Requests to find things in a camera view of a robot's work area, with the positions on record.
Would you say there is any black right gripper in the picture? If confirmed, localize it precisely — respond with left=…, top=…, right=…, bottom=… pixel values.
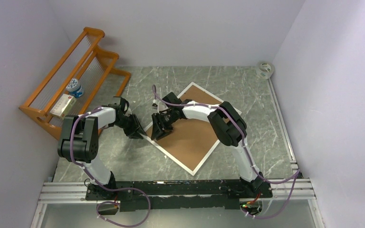
left=152, top=109, right=178, bottom=141

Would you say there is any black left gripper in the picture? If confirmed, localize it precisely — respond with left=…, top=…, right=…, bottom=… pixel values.
left=111, top=114, right=146, bottom=140

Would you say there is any brown frame backing board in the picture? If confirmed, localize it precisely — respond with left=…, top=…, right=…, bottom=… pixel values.
left=146, top=85, right=238, bottom=172

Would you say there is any white picture frame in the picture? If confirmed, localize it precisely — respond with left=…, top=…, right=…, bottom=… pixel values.
left=141, top=82, right=243, bottom=176

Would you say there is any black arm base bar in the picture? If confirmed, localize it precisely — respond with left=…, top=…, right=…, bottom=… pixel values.
left=85, top=179, right=273, bottom=212

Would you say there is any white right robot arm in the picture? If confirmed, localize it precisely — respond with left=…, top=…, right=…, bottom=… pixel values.
left=151, top=92, right=264, bottom=197

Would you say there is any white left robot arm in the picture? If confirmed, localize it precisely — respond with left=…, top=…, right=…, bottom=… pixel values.
left=57, top=96, right=146, bottom=200

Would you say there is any orange wooden rack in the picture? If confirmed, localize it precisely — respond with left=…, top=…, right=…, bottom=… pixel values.
left=19, top=27, right=131, bottom=140

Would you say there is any white red small box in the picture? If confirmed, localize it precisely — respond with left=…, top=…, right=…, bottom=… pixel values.
left=50, top=94, right=77, bottom=120

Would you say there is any blue white round tin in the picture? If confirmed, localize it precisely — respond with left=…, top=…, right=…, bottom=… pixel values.
left=66, top=78, right=84, bottom=98

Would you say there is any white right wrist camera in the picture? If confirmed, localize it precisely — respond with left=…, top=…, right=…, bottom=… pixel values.
left=152, top=99, right=159, bottom=110

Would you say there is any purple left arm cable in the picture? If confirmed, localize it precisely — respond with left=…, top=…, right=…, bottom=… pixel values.
left=69, top=105, right=152, bottom=228

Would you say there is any aluminium rail frame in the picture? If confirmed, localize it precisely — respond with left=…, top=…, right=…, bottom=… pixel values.
left=38, top=83, right=316, bottom=222

